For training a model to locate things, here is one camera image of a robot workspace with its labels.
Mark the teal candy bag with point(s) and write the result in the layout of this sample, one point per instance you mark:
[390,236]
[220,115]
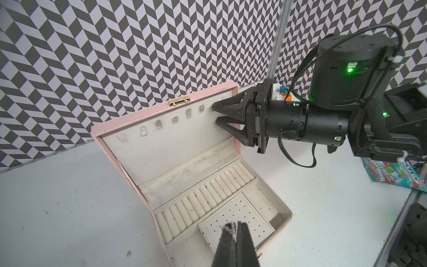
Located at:
[399,174]

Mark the pink jewelry box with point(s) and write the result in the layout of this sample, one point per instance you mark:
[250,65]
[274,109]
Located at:
[190,175]

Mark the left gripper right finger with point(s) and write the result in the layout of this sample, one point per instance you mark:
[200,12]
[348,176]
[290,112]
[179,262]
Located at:
[245,251]

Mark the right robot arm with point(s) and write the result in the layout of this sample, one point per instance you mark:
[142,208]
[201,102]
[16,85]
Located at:
[348,100]

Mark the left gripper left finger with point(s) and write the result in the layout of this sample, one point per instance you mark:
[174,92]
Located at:
[225,255]

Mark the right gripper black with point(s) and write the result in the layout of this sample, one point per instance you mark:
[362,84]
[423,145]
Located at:
[290,120]

